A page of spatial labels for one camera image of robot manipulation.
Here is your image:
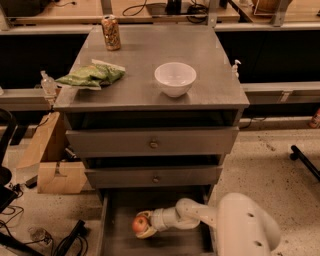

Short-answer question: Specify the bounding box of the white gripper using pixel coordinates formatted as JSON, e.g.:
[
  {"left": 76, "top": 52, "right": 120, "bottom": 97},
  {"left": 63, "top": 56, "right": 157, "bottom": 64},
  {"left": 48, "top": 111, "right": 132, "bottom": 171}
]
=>
[{"left": 135, "top": 208, "right": 167, "bottom": 239}]

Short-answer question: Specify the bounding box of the red apple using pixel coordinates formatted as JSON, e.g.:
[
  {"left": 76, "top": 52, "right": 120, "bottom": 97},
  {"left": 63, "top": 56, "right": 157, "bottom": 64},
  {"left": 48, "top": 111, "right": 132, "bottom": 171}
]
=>
[{"left": 132, "top": 215, "right": 149, "bottom": 234}]

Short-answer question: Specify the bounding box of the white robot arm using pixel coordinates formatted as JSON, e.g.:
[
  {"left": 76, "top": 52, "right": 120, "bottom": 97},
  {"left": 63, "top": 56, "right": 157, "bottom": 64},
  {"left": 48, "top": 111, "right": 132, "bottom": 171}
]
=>
[{"left": 132, "top": 193, "right": 281, "bottom": 256}]

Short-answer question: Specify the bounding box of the grey bottom drawer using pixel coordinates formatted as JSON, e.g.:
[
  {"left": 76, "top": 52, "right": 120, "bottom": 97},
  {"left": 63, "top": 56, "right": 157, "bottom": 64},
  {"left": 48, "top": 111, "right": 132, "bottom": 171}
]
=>
[{"left": 97, "top": 186, "right": 216, "bottom": 256}]

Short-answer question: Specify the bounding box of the grey drawer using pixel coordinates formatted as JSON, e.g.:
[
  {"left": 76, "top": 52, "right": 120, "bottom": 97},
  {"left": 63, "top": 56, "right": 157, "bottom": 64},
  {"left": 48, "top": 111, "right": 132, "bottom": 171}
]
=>
[
  {"left": 85, "top": 166, "right": 222, "bottom": 189},
  {"left": 97, "top": 186, "right": 216, "bottom": 256},
  {"left": 66, "top": 127, "right": 239, "bottom": 158}
]

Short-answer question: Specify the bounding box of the grey middle drawer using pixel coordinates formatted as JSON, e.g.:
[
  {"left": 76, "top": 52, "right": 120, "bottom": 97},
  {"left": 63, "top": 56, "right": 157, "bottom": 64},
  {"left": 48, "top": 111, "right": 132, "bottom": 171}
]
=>
[{"left": 85, "top": 166, "right": 222, "bottom": 189}]

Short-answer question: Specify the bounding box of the grey top drawer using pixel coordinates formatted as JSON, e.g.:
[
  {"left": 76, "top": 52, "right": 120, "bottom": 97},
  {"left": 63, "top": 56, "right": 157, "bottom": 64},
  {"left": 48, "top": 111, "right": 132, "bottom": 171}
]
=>
[{"left": 66, "top": 127, "right": 239, "bottom": 158}]

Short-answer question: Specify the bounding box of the grey drawer cabinet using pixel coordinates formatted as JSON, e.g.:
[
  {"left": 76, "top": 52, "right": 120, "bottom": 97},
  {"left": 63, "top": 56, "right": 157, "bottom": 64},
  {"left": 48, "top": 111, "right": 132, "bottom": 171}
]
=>
[{"left": 53, "top": 24, "right": 250, "bottom": 256}]

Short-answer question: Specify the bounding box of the black power strip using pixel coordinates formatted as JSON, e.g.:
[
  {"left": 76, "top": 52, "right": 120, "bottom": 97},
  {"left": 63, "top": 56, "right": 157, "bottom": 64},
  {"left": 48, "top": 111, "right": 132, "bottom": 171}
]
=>
[{"left": 55, "top": 220, "right": 87, "bottom": 256}]

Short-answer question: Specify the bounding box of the brown cardboard box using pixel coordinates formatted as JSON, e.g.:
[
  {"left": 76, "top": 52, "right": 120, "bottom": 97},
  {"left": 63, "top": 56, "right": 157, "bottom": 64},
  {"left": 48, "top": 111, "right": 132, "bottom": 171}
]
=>
[{"left": 17, "top": 112, "right": 87, "bottom": 194}]

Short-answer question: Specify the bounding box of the white ceramic bowl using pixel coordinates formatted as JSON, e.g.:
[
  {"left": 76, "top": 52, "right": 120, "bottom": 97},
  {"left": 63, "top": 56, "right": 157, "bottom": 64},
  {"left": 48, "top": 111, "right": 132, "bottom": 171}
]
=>
[{"left": 154, "top": 62, "right": 197, "bottom": 98}]

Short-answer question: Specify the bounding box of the green chip bag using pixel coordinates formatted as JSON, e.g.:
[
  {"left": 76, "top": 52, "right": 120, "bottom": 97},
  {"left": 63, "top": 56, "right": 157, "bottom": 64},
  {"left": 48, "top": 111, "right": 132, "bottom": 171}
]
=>
[{"left": 56, "top": 60, "right": 126, "bottom": 90}]

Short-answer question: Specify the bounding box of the black stand leg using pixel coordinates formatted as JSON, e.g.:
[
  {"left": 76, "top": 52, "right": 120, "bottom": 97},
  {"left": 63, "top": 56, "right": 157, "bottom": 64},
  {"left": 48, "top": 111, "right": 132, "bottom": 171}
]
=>
[{"left": 290, "top": 145, "right": 320, "bottom": 181}]

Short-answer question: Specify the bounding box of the clear sanitizer pump bottle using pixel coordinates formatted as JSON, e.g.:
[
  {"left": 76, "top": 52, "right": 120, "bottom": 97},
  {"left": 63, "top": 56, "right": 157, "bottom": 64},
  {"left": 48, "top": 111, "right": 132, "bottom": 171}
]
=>
[{"left": 40, "top": 71, "right": 57, "bottom": 105}]

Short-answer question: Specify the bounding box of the small white pump bottle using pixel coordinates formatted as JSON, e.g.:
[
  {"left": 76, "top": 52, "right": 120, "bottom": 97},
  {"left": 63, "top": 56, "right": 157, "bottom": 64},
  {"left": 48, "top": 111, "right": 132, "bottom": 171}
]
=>
[{"left": 232, "top": 59, "right": 241, "bottom": 78}]

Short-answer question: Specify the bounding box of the black chair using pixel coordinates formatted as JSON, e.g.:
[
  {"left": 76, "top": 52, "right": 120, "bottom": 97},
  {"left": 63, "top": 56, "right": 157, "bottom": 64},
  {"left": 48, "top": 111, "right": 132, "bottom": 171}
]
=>
[{"left": 0, "top": 108, "right": 21, "bottom": 214}]

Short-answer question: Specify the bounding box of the orange bottle on floor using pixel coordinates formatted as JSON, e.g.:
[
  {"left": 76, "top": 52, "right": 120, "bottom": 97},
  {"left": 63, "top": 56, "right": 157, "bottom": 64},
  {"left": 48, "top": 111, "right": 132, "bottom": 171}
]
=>
[{"left": 309, "top": 108, "right": 320, "bottom": 128}]

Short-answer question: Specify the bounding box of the patterned drink can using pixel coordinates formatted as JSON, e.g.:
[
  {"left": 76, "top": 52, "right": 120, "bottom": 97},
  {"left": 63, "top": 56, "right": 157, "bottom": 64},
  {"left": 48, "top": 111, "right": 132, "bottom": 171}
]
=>
[{"left": 101, "top": 15, "right": 121, "bottom": 51}]

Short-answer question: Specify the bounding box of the wicker basket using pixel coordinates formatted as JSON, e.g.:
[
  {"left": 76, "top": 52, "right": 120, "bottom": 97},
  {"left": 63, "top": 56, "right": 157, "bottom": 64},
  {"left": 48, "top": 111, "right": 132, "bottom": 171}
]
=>
[{"left": 252, "top": 0, "right": 293, "bottom": 16}]

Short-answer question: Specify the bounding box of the black cable on desk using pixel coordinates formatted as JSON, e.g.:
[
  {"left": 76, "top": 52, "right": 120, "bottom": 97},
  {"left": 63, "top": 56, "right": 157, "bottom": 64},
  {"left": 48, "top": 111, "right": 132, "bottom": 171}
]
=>
[{"left": 121, "top": 0, "right": 210, "bottom": 25}]

